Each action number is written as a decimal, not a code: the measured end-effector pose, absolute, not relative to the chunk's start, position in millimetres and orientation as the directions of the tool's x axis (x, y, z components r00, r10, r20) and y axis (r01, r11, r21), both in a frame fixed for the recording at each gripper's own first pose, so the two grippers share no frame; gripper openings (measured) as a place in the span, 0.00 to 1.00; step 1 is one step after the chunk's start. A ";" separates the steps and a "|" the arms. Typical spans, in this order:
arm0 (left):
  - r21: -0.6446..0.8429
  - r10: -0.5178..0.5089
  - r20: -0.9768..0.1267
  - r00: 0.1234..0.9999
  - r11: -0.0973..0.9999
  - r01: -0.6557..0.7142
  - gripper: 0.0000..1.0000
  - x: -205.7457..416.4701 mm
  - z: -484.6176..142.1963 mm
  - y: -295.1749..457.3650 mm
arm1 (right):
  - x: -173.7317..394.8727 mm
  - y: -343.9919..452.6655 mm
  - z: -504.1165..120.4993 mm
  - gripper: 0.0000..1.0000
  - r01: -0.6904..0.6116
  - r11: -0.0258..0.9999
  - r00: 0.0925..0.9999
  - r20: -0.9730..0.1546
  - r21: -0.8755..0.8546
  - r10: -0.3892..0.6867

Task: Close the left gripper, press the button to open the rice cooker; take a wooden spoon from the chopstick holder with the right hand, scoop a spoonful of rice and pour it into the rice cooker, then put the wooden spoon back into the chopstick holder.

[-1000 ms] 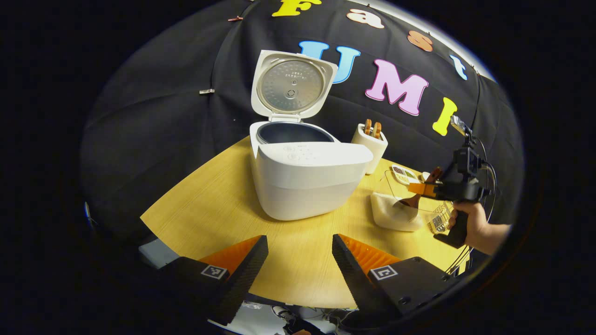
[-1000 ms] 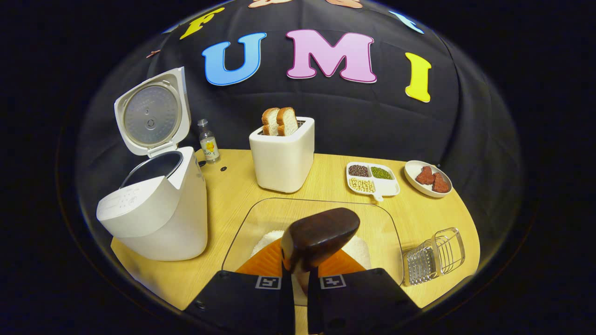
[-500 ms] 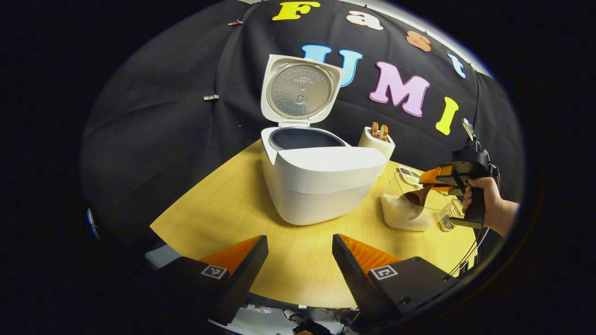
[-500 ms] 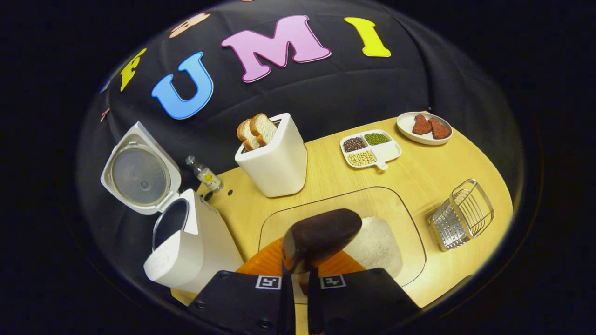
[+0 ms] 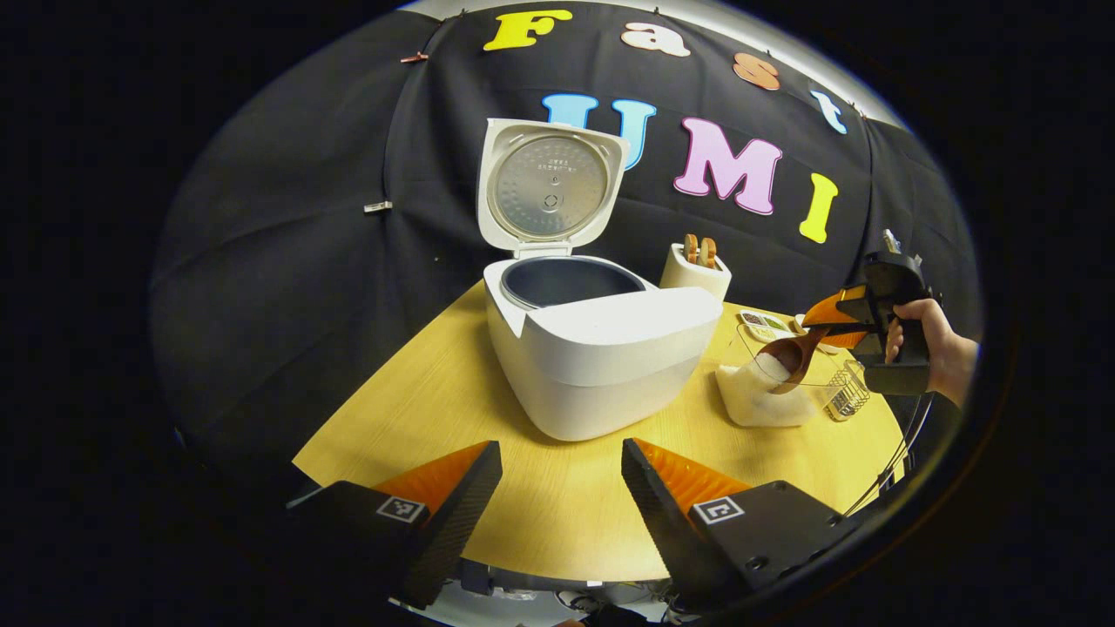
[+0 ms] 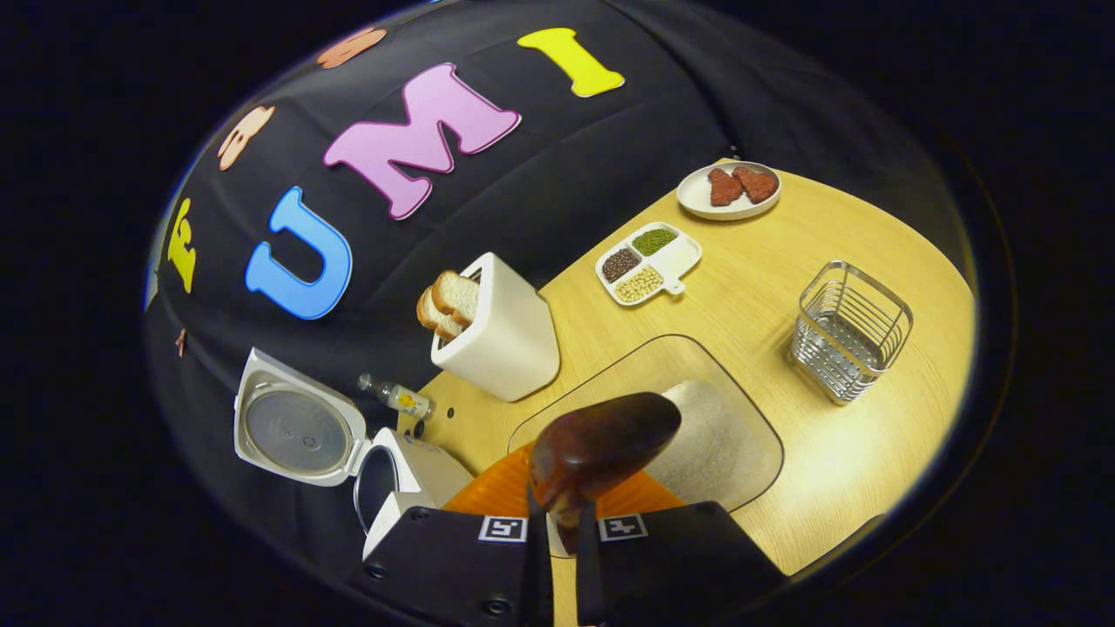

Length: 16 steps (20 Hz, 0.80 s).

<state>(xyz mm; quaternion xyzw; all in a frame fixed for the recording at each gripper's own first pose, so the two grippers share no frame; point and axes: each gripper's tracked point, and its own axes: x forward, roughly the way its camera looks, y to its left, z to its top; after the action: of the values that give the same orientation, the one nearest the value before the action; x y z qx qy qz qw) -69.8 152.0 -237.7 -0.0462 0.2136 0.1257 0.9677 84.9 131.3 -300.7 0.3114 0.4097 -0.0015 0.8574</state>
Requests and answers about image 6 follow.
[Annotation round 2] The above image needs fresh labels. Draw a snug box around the white rice cooker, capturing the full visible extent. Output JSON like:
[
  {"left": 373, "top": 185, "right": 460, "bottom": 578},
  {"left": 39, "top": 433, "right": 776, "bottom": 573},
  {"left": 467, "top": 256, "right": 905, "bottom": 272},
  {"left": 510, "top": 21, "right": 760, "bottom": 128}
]
[{"left": 233, "top": 347, "right": 476, "bottom": 561}]

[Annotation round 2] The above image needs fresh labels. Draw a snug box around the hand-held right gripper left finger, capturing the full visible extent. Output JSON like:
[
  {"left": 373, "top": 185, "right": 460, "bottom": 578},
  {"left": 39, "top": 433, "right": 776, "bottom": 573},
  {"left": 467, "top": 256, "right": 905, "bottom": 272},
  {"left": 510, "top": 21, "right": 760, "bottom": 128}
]
[{"left": 360, "top": 442, "right": 556, "bottom": 627}]

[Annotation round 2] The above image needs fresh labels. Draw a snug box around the wooden spoon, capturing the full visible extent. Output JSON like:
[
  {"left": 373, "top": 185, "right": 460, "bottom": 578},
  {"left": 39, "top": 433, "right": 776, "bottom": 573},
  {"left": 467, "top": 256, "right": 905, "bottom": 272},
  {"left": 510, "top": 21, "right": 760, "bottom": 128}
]
[{"left": 528, "top": 391, "right": 683, "bottom": 559}]

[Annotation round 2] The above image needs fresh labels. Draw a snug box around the red meat piece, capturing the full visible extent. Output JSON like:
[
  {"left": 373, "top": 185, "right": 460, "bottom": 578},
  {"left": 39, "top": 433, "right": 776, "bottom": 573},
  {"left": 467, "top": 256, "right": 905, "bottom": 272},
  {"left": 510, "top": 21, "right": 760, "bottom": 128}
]
[
  {"left": 706, "top": 167, "right": 744, "bottom": 208},
  {"left": 733, "top": 165, "right": 780, "bottom": 206}
]

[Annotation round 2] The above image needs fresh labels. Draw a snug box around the white round plate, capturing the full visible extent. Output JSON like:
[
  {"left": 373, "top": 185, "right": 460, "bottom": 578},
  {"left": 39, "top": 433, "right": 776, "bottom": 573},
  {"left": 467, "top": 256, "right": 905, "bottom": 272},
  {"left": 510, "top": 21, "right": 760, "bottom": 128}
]
[{"left": 676, "top": 160, "right": 783, "bottom": 222}]

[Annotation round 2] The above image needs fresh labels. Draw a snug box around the white toaster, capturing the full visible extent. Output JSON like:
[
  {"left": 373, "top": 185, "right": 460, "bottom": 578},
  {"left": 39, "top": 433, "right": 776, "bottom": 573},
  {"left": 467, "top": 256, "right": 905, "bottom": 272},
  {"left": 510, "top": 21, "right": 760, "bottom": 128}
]
[{"left": 429, "top": 252, "right": 562, "bottom": 403}]

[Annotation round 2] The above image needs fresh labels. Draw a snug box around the clear glass tray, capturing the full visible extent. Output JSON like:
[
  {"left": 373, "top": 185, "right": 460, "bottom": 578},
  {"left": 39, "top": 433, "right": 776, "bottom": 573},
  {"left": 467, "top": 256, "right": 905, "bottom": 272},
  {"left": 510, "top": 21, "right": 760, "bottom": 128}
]
[{"left": 506, "top": 334, "right": 786, "bottom": 516}]

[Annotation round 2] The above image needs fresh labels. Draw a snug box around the metal wire chopstick holder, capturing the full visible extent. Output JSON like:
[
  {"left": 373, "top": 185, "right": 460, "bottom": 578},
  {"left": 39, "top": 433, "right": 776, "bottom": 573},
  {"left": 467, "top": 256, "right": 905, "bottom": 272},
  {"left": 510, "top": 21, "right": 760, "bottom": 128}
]
[{"left": 789, "top": 260, "right": 915, "bottom": 407}]

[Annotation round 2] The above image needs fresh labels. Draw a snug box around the white divided bean dish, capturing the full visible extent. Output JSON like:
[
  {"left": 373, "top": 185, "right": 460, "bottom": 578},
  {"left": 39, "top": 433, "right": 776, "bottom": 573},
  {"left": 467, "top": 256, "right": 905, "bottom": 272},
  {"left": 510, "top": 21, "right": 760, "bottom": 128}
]
[{"left": 594, "top": 221, "right": 704, "bottom": 308}]

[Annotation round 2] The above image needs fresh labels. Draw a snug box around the small glass bottle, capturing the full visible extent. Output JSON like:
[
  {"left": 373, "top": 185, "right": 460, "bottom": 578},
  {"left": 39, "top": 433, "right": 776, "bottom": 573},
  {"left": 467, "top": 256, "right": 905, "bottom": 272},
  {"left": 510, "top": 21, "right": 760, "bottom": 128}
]
[{"left": 357, "top": 373, "right": 435, "bottom": 421}]

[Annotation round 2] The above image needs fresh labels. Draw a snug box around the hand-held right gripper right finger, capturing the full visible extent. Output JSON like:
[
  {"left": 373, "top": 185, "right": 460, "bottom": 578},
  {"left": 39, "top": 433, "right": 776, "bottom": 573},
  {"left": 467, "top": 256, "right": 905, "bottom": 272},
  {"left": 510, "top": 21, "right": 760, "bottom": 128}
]
[{"left": 575, "top": 469, "right": 790, "bottom": 627}]

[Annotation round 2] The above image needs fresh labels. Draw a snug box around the bread slice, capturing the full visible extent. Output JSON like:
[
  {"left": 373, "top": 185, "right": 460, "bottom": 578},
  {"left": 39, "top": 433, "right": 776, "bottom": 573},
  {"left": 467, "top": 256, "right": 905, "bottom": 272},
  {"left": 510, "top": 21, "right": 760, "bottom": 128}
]
[
  {"left": 432, "top": 269, "right": 483, "bottom": 328},
  {"left": 416, "top": 287, "right": 464, "bottom": 341}
]

